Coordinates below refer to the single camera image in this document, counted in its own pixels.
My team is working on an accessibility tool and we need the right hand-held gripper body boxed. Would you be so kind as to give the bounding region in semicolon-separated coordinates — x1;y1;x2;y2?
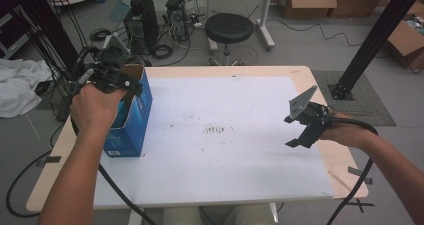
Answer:
288;84;334;139

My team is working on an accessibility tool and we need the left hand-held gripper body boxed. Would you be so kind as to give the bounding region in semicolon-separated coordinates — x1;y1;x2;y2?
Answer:
74;33;143;94

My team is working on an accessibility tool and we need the blue cardboard box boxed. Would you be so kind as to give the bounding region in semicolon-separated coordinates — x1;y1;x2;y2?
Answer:
103;64;154;158

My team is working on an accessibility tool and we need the person's right hand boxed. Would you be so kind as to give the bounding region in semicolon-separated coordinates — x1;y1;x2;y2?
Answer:
320;112;372;149

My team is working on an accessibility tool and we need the person's left hand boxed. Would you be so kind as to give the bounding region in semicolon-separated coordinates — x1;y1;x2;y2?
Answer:
69;83;127;137

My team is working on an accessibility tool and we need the grey tape strip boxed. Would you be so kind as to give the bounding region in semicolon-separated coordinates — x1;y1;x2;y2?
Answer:
347;166;374;185
36;155;63;168

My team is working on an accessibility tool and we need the black computer tower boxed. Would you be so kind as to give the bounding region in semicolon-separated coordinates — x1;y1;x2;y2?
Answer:
165;0;188;42
123;0;160;53

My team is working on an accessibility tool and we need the grey floor mat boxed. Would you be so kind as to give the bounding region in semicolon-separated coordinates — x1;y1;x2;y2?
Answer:
312;70;398;127

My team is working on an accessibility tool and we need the black tape cross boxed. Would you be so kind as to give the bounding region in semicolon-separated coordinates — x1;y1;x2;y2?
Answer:
346;199;376;214

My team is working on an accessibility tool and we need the white table mat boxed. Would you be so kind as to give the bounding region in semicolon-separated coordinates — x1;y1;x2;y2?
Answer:
93;75;335;210

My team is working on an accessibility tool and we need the white cloth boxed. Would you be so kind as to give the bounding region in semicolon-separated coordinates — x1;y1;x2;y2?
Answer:
0;58;53;119

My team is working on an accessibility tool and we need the black round stool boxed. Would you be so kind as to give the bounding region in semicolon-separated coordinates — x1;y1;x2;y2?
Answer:
204;12;255;67

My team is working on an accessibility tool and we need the open brown cardboard box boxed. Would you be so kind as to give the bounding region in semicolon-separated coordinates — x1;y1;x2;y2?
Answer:
272;0;338;19

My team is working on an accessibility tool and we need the cardboard box with contents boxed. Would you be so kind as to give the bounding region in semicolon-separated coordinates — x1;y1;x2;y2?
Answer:
386;1;424;70

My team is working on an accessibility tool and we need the closed brown cardboard box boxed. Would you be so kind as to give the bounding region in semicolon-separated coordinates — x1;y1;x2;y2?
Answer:
328;0;391;19

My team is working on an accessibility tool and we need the coiled black cable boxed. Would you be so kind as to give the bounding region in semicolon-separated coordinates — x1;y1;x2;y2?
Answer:
151;44;174;60
89;27;113;42

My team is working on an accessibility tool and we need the right hand-held gripper black cable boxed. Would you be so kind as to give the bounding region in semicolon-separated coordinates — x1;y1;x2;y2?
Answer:
324;116;379;225

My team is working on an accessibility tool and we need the hand-held gripper black cable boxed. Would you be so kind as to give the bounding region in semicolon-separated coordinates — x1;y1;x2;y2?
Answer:
69;46;158;225
324;116;379;225

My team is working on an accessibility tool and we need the black metal post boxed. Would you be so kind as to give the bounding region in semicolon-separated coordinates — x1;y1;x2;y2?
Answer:
328;0;424;101
13;0;89;86

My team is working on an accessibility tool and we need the thin black floor cable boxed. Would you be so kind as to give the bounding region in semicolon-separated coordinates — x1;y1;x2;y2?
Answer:
266;17;364;48

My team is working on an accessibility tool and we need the left hand-held gripper black cable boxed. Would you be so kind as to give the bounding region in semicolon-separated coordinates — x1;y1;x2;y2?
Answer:
69;46;158;225

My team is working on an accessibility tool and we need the grey metal frame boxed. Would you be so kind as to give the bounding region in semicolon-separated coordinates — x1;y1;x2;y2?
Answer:
0;13;33;60

